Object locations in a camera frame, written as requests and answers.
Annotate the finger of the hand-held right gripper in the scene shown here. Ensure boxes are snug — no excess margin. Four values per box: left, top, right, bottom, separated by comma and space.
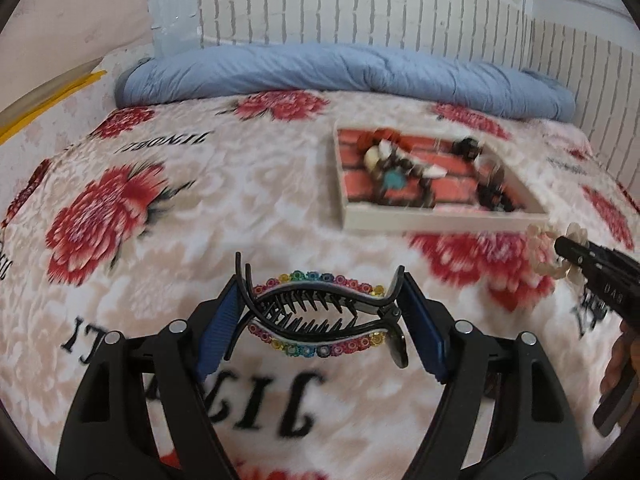
567, 259, 640, 322
554, 236, 640, 281

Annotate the cream tray with red lining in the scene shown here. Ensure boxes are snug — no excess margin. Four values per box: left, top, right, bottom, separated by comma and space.
332, 127, 551, 232

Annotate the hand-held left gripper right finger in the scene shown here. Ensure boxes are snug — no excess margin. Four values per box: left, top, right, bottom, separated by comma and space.
400, 272, 586, 480

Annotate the clear plastic sheet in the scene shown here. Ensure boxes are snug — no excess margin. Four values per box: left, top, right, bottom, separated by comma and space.
145, 0, 203, 58

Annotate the rainbow rhinestone black hair clip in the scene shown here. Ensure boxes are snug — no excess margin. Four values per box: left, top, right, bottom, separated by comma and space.
235, 251, 412, 369

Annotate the white flower hair tie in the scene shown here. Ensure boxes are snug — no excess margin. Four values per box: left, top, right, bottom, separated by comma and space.
526, 222, 592, 289

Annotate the red floral fleece blanket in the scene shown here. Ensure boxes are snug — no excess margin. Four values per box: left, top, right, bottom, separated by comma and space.
0, 87, 640, 480

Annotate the brown wooden bead bracelet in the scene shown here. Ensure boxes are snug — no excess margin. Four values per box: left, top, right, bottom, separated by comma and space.
370, 152, 433, 203

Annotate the pink patterned mattress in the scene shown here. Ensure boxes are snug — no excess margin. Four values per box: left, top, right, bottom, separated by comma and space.
0, 0, 157, 111

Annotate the yellow cloth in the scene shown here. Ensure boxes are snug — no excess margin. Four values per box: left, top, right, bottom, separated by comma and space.
0, 71, 107, 143

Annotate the cream and teal hair clip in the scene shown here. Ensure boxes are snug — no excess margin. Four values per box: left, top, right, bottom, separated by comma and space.
364, 152, 410, 192

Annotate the blue rolled quilt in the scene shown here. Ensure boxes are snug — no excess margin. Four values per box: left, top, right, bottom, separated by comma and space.
114, 42, 576, 122

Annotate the orange fabric scrunchie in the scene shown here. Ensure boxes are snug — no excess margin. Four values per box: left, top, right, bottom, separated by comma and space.
357, 129, 407, 155

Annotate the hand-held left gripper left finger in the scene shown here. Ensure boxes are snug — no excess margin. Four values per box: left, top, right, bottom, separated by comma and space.
55, 275, 251, 480

